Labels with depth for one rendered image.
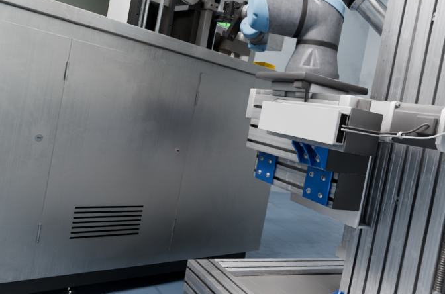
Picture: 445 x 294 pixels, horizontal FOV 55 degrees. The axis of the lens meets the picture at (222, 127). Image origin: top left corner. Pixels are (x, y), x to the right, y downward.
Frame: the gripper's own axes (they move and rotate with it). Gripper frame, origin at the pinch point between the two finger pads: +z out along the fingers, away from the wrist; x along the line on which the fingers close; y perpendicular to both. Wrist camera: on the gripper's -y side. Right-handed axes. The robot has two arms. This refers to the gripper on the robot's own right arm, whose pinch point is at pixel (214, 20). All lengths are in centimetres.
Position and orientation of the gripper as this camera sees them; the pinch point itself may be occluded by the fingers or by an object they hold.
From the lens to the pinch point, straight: 200.5
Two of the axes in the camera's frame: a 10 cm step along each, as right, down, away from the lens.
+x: -7.2, -1.1, -6.8
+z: -6.7, -1.5, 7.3
